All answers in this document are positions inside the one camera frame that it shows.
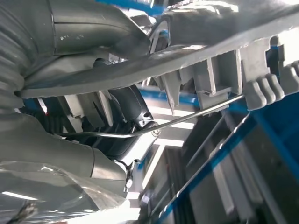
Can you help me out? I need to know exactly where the blue metal shelf rack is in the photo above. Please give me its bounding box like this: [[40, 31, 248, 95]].
[[96, 0, 299, 224]]

